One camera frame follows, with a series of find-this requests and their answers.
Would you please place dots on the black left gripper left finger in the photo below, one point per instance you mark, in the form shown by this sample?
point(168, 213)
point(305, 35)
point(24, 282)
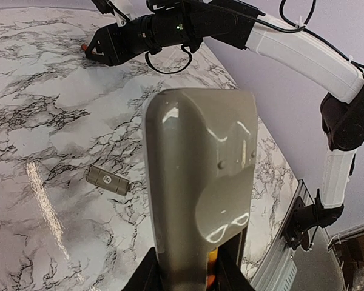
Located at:
point(147, 275)

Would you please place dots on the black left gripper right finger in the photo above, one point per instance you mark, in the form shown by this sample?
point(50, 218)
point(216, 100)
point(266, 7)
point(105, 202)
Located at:
point(228, 276)

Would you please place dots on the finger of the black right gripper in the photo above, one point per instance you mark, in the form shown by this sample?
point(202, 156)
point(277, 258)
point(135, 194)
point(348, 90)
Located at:
point(109, 61)
point(98, 47)

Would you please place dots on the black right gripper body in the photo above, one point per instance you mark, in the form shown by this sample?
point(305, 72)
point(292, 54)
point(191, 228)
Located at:
point(124, 43)

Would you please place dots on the grey battery compartment cover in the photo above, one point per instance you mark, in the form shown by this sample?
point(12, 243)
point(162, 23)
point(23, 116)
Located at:
point(108, 181)

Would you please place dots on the grey white remote control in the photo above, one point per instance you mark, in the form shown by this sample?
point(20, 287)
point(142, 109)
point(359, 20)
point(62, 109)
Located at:
point(201, 147)

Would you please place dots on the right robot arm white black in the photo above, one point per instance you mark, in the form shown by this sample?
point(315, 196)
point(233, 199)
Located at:
point(240, 25)

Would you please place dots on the front aluminium rail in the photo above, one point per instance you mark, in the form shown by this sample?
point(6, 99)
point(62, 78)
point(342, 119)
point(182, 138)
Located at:
point(299, 258)

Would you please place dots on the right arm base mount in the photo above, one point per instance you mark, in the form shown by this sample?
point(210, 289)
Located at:
point(302, 218)

